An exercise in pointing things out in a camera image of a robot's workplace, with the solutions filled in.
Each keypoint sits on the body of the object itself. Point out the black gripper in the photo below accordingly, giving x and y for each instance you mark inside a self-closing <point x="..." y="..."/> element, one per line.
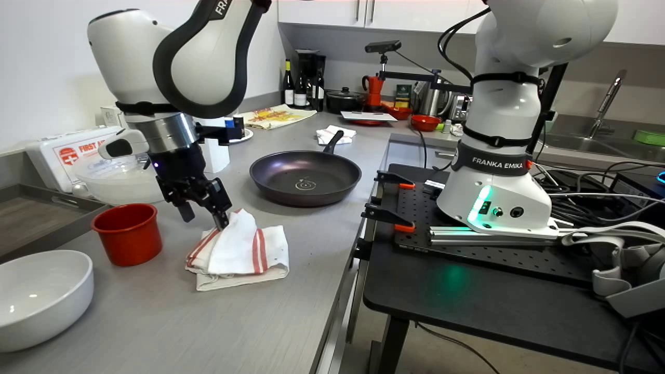
<point x="181" y="176"/>

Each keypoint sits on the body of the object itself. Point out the white red-striped tea towel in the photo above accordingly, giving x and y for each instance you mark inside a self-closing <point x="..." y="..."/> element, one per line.
<point x="240" y="254"/>

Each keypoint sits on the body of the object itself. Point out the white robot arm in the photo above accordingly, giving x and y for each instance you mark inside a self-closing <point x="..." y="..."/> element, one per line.
<point x="165" y="79"/>

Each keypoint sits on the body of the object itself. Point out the white paper towel roll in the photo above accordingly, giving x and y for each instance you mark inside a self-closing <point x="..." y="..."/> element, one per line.
<point x="217" y="157"/>

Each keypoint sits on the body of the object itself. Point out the dark frying pan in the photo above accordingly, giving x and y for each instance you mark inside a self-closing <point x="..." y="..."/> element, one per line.
<point x="306" y="179"/>

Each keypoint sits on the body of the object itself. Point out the red plastic cup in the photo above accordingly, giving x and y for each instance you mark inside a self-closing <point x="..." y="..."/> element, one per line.
<point x="130" y="232"/>

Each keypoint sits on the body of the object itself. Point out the white round plate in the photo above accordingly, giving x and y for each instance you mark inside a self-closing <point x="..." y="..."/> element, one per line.
<point x="244" y="135"/>

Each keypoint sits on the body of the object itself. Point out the clear plastic container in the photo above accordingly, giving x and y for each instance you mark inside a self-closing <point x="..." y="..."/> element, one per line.
<point x="119" y="181"/>

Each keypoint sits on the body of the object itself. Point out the yellow patterned cloth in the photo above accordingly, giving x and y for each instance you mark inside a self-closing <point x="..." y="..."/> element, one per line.
<point x="276" y="116"/>

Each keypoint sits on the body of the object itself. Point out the white first aid kit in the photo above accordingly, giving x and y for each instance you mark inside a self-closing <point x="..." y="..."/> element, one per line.
<point x="57" y="157"/>

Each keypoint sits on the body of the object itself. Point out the dark wine bottle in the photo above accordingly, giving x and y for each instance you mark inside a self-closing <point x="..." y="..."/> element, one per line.
<point x="287" y="84"/>

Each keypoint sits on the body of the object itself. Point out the crumpled white tissue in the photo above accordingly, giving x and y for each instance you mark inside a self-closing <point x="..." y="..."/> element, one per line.
<point x="324" y="135"/>

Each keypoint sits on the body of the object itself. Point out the black coffee machine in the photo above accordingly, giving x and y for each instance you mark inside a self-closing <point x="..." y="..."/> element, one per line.
<point x="310" y="67"/>

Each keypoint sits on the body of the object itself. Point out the dark metal tray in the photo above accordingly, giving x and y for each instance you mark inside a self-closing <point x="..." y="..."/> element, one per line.
<point x="33" y="219"/>

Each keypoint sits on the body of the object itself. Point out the white ceramic bowl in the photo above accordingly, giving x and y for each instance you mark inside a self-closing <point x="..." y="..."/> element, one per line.
<point x="42" y="296"/>

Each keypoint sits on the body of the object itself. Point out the orange black clamp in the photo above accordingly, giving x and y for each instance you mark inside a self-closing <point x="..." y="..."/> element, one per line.
<point x="392" y="176"/>
<point x="382" y="214"/>

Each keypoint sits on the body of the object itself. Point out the red kettle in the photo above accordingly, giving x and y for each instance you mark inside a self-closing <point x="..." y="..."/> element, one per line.
<point x="372" y="86"/>

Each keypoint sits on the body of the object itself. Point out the black side table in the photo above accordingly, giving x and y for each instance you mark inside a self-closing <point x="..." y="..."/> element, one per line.
<point x="518" y="305"/>

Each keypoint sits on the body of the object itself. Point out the red small bowl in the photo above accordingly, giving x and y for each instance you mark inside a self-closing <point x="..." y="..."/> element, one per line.
<point x="425" y="123"/>

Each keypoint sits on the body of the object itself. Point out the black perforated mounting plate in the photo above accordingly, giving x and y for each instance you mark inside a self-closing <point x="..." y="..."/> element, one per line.
<point x="436" y="232"/>

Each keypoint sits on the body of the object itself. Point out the steel sink faucet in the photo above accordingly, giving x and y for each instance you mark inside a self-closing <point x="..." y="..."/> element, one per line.
<point x="605" y="104"/>

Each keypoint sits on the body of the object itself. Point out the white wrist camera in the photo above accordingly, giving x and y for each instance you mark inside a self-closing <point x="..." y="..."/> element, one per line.
<point x="130" y="141"/>

